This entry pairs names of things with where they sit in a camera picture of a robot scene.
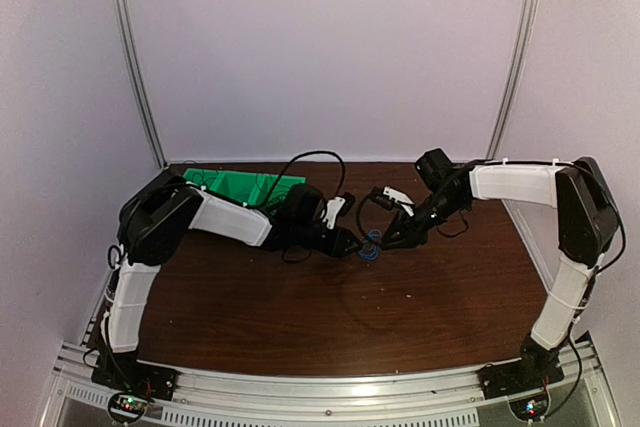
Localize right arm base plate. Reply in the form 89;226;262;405
476;359;565;400

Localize right aluminium frame post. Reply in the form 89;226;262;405
485;0;540;159

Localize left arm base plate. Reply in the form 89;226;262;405
91;361;178;401

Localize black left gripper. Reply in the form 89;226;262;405
294;220;364;259

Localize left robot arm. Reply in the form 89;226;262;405
98;180;362;391

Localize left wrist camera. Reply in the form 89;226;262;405
321;192;356;230

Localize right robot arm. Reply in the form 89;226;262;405
372;149;624;389

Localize green plastic bin right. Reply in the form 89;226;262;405
247;173;307;208

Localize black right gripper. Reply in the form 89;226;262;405
382;189;468;250

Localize blue and brown cables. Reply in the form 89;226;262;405
357;229;385;264

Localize green plastic bin left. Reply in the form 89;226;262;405
183;167;220;192

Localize green plastic bin middle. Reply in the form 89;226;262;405
209;170;264;205

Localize aluminium front rail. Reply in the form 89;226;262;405
47;336;616;427

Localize green plastic bin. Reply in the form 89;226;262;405
209;170;264;205
183;167;220;192
247;173;307;208

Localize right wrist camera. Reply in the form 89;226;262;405
371;186;415;217

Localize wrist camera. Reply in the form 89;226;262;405
321;192;356;230
371;186;415;217

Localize brown pulled cable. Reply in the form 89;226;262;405
254;174;296;213

